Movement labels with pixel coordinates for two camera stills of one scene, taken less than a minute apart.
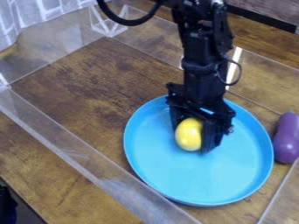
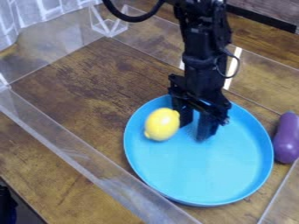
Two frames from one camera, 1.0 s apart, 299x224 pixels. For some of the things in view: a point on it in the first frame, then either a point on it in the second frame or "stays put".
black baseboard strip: [259, 18] stays put
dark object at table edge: [8, 206] stays put
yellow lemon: [188, 134] -> [161, 123]
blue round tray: [187, 177] stays put
